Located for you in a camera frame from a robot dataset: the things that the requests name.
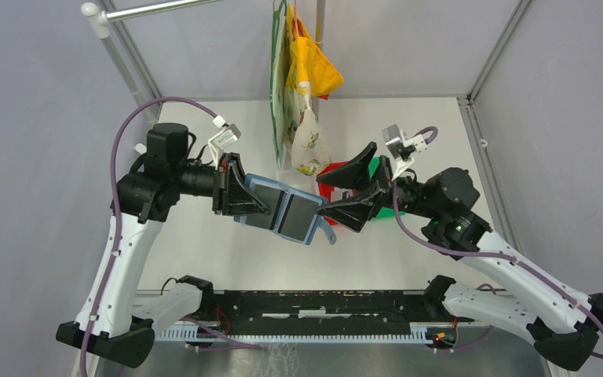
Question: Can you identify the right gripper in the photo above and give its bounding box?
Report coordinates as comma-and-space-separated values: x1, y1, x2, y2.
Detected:
315, 141, 440, 231

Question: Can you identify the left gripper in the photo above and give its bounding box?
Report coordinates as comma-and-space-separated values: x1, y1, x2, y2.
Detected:
173, 152, 271, 216

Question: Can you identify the blue card holder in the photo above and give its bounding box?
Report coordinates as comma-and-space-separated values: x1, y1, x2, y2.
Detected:
233, 174, 337, 245

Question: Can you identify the black card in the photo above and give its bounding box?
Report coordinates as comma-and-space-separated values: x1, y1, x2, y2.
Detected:
243, 184, 326, 244

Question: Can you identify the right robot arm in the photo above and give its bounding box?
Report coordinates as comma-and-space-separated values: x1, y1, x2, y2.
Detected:
316, 143, 603, 372

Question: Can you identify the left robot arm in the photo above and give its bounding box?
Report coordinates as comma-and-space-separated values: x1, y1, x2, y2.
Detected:
56, 123, 270, 368

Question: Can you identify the red bin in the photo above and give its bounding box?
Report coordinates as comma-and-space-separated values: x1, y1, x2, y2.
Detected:
316, 161, 356, 203

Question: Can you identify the green bin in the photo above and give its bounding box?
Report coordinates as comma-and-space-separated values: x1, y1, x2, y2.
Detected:
368, 155, 396, 221

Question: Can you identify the hanging patterned cloth bag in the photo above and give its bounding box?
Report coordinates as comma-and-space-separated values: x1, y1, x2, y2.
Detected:
269, 1, 331, 176

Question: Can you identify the yellow cloth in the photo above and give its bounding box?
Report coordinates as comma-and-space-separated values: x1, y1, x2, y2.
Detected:
285, 5, 345, 99

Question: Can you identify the vertical rack pole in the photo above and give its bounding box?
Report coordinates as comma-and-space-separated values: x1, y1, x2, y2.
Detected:
312, 0, 327, 126

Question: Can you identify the white clothes rack pole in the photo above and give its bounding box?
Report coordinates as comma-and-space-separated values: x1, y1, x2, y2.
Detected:
80, 1, 217, 126

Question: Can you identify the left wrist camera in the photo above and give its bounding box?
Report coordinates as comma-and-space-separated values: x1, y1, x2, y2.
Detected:
207, 115, 242, 167

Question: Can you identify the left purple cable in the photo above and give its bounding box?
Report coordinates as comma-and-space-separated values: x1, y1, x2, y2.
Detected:
79, 97, 261, 377

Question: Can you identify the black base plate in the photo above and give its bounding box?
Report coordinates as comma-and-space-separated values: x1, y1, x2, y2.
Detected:
183, 290, 467, 336

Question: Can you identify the white cable duct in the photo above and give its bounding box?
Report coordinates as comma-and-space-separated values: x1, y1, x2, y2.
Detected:
155, 324, 459, 345

